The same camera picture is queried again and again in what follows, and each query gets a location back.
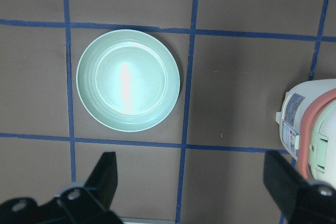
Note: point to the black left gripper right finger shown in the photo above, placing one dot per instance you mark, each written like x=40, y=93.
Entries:
x=300, y=200

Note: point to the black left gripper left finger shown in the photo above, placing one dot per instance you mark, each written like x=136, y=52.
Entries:
x=97, y=192

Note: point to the white rice cooker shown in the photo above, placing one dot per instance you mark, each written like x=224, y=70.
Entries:
x=307, y=128

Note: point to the far light green plate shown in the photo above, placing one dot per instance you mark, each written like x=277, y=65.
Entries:
x=127, y=80

